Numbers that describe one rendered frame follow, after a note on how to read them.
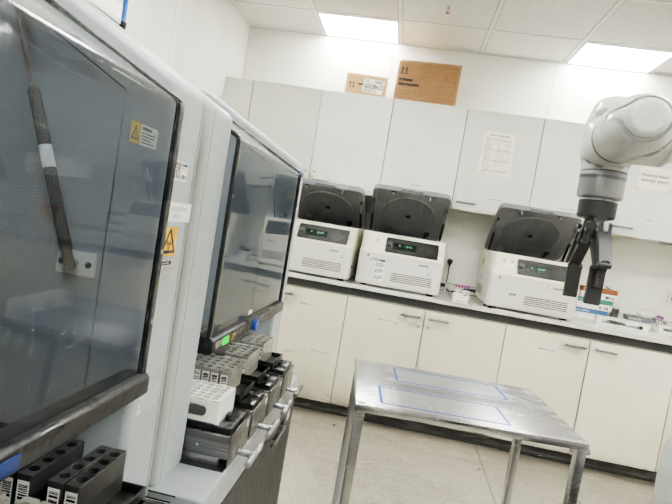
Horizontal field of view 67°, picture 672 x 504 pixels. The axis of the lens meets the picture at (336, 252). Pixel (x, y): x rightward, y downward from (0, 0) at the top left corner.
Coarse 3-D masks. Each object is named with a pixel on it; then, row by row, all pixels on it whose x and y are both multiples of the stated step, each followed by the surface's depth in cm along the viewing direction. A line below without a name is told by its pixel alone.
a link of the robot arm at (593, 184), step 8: (584, 176) 107; (592, 176) 105; (600, 176) 104; (608, 176) 103; (616, 176) 103; (624, 176) 104; (584, 184) 106; (592, 184) 105; (600, 184) 104; (608, 184) 103; (616, 184) 103; (624, 184) 105; (584, 192) 106; (592, 192) 105; (600, 192) 104; (608, 192) 103; (616, 192) 104; (608, 200) 105; (616, 200) 106
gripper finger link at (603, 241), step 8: (600, 224) 102; (600, 232) 101; (608, 232) 101; (600, 240) 101; (608, 240) 101; (600, 248) 100; (608, 248) 100; (600, 256) 99; (608, 256) 99; (600, 264) 99
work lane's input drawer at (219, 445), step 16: (240, 416) 111; (192, 432) 104; (208, 432) 104; (224, 432) 104; (240, 432) 110; (192, 448) 104; (208, 448) 104; (224, 448) 103; (240, 448) 112; (256, 448) 111
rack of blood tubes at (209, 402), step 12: (192, 384) 114; (204, 384) 113; (216, 384) 115; (192, 396) 106; (204, 396) 107; (216, 396) 109; (228, 396) 109; (192, 408) 114; (204, 408) 115; (216, 408) 105; (228, 408) 111; (204, 420) 105; (216, 420) 105
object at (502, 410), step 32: (352, 384) 173; (384, 384) 151; (416, 384) 157; (448, 384) 162; (480, 384) 169; (352, 416) 174; (416, 416) 130; (448, 416) 132; (480, 416) 137; (512, 416) 141; (544, 416) 146; (352, 448) 131; (512, 448) 173; (576, 448) 129; (352, 480) 132; (512, 480) 173; (576, 480) 130
